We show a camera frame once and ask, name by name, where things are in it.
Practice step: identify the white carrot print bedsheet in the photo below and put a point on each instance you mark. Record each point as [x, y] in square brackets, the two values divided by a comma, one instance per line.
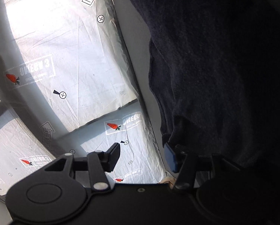
[67, 51]

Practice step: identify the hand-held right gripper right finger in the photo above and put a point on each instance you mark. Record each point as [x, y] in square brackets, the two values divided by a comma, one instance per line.
[171, 157]

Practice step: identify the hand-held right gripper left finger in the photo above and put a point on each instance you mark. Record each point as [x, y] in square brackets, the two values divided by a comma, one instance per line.
[113, 155]

